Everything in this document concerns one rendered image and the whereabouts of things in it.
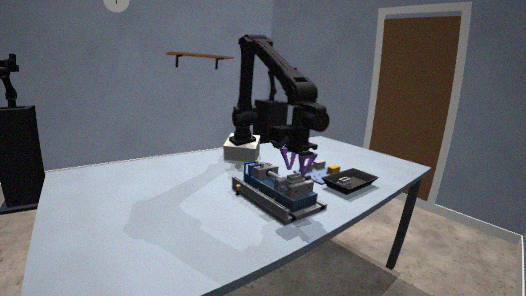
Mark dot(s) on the yellow block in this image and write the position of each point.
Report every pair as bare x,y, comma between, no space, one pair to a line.
333,169

